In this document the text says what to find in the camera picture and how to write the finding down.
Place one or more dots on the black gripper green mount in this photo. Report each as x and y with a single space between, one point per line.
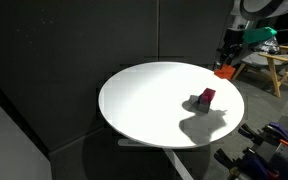
237 40

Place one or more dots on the orange block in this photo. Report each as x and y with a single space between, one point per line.
226 72

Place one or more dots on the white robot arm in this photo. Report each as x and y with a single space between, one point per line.
254 22

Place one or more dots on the pink block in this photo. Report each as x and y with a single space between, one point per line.
208 95

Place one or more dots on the grey block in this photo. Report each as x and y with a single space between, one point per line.
204 107

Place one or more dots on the clear plastic bag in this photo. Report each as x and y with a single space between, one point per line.
269 46

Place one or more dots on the wooden chair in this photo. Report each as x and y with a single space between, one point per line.
271 66

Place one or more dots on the blue orange spring clamp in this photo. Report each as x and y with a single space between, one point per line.
272 133

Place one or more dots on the white round table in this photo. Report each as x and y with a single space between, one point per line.
155 105

